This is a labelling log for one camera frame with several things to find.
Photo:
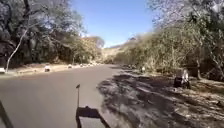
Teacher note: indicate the dry hillside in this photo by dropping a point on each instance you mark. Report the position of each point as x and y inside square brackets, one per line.
[111, 51]

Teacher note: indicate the row of white roadside blocks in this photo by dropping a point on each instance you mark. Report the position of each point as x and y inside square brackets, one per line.
[47, 68]

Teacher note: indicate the dirt verge with dry leaves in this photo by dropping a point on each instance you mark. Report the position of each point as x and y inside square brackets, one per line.
[166, 103]

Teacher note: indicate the grey asphalt road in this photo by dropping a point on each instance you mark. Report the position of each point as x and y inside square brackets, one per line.
[50, 93]

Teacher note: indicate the row of dark trees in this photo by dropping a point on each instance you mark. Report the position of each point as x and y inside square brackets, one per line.
[180, 43]

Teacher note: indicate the row of leafy trees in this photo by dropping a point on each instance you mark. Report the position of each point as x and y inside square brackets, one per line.
[40, 33]

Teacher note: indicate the pale dirt verge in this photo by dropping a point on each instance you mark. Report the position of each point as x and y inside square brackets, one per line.
[30, 69]

